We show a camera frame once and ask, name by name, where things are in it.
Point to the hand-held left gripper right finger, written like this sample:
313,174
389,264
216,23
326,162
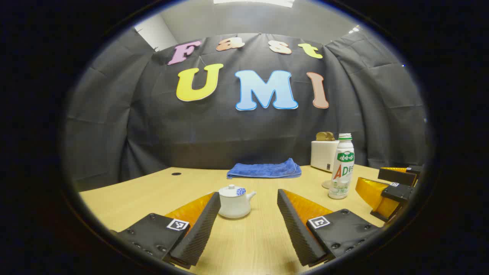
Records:
294,229

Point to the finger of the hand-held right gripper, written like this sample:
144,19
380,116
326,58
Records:
397,193
397,176

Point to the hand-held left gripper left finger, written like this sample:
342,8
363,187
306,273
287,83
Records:
200,229

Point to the white ceramic teacup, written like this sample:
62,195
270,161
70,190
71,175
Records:
233,208

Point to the white water bottle green label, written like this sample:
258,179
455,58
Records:
341,179

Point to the blue folded towel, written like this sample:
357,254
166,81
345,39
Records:
263,170

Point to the white toaster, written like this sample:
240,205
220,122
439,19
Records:
323,156

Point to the black backdrop cloth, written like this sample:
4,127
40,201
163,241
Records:
229,133

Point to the small ceiling light panel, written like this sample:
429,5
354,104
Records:
354,29

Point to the long ceiling light panel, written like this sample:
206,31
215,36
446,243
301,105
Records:
252,2

